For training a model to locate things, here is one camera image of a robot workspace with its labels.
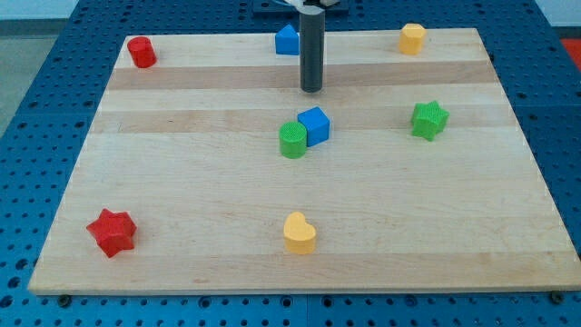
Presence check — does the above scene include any red cylinder block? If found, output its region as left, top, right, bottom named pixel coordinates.
left=127, top=36, right=157, bottom=68

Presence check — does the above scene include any yellow hexagonal block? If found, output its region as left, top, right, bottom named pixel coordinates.
left=399, top=23, right=427, bottom=55

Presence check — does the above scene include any green cylinder block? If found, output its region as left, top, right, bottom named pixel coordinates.
left=279, top=122, right=307, bottom=159

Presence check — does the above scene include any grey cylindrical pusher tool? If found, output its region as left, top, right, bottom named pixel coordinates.
left=298, top=5, right=325, bottom=93

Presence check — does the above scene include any blue cube block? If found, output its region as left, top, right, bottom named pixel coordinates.
left=297, top=106, right=330, bottom=147

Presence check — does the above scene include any light wooden board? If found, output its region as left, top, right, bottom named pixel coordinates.
left=29, top=28, right=580, bottom=295

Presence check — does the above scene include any green star block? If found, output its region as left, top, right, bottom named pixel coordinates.
left=411, top=101, right=449, bottom=142

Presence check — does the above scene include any red star block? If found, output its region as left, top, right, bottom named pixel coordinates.
left=86, top=208, right=137, bottom=258

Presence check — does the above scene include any yellow heart block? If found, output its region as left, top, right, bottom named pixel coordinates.
left=283, top=212, right=317, bottom=254

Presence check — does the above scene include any blue triangular block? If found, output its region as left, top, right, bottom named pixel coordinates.
left=275, top=24, right=300, bottom=55

